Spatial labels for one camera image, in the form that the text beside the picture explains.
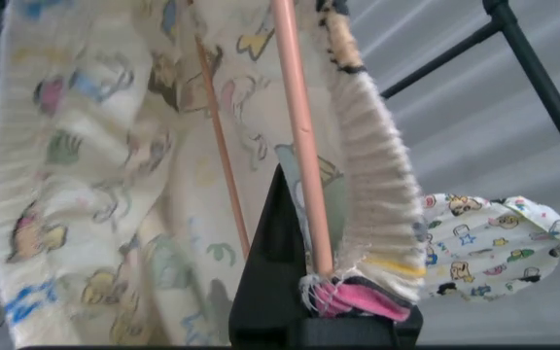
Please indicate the white curtain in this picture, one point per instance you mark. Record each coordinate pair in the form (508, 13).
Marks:
(479, 121)

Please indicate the pink clothes hanger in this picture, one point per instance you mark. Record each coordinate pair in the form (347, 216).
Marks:
(302, 136)

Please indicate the cream printed garment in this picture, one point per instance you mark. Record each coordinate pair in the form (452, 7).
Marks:
(115, 170)
(494, 243)

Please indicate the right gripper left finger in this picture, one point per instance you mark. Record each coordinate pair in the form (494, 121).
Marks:
(270, 272)

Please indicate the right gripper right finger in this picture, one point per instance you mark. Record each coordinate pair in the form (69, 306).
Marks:
(413, 330)

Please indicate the black clothes rack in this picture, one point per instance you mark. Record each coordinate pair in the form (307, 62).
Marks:
(542, 82)

